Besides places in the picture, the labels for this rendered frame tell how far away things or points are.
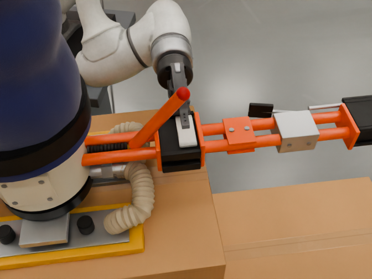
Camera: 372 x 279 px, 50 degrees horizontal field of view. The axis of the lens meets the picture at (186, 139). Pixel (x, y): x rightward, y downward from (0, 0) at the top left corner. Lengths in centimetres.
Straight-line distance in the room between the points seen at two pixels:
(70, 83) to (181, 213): 35
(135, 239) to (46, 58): 37
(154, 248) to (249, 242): 52
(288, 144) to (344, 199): 66
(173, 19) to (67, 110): 42
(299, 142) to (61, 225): 45
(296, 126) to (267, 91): 170
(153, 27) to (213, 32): 196
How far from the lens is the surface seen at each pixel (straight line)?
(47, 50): 52
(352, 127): 77
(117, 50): 94
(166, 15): 93
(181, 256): 75
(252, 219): 126
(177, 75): 76
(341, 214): 134
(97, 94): 132
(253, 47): 275
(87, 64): 97
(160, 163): 70
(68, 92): 57
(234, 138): 71
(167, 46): 85
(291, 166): 209
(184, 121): 70
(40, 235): 75
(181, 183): 82
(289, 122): 75
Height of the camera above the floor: 164
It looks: 50 degrees down
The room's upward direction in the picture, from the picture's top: straight up
